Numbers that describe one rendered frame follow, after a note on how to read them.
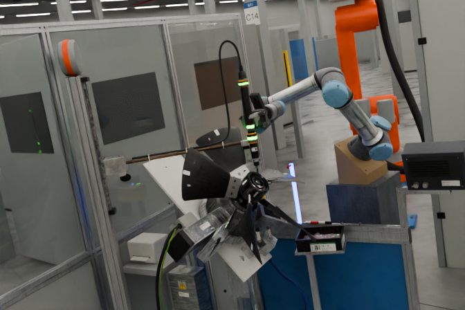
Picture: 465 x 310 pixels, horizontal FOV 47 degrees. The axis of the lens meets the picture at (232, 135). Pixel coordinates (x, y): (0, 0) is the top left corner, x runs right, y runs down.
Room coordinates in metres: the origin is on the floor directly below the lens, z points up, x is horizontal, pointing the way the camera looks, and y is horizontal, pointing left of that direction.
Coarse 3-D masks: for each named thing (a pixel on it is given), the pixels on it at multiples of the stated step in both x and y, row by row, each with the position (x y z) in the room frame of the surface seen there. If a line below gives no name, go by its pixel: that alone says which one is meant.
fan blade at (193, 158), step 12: (192, 156) 2.17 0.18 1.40; (204, 156) 2.20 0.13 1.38; (192, 168) 2.15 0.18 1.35; (204, 168) 2.17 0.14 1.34; (216, 168) 2.21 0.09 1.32; (192, 180) 2.13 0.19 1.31; (204, 180) 2.16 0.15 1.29; (216, 180) 2.19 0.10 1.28; (228, 180) 2.23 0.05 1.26; (192, 192) 2.12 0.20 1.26; (204, 192) 2.15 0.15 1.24; (216, 192) 2.19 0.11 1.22
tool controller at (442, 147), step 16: (416, 144) 2.35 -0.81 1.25; (432, 144) 2.31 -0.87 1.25; (448, 144) 2.26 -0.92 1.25; (464, 144) 2.23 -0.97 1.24; (416, 160) 2.28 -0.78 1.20; (432, 160) 2.24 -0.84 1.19; (448, 160) 2.21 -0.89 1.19; (464, 160) 2.18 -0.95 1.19; (416, 176) 2.30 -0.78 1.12; (432, 176) 2.26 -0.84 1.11; (448, 176) 2.23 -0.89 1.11; (464, 176) 2.20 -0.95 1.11
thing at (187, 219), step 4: (188, 212) 2.17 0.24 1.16; (184, 216) 2.14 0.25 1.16; (188, 216) 2.15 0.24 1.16; (192, 216) 2.16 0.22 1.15; (176, 220) 2.12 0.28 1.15; (180, 220) 2.11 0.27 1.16; (184, 220) 2.12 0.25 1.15; (188, 220) 2.13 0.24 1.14; (192, 220) 2.14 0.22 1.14; (196, 220) 2.15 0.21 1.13; (172, 224) 2.12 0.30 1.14; (176, 224) 2.11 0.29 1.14; (180, 224) 2.10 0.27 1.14; (184, 224) 2.10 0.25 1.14; (188, 224) 2.11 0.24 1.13; (172, 228) 2.13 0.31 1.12; (180, 228) 2.10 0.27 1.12; (176, 232) 2.12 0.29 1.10
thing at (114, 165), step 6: (102, 156) 2.36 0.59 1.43; (114, 156) 2.35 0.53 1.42; (120, 156) 2.32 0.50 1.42; (102, 162) 2.32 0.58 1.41; (108, 162) 2.31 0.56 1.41; (114, 162) 2.31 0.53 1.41; (120, 162) 2.31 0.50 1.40; (102, 168) 2.32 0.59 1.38; (108, 168) 2.31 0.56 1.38; (114, 168) 2.31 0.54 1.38; (120, 168) 2.31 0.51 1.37; (126, 168) 2.32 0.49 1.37; (108, 174) 2.31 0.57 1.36
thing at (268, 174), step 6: (264, 168) 2.62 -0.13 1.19; (264, 174) 2.53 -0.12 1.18; (270, 174) 2.53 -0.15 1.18; (276, 174) 2.52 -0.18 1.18; (282, 174) 2.54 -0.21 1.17; (288, 174) 2.56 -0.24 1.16; (270, 180) 2.39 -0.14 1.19; (276, 180) 2.41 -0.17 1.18; (282, 180) 2.42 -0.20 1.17; (288, 180) 2.44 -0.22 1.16; (294, 180) 2.47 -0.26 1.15; (300, 180) 2.52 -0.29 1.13
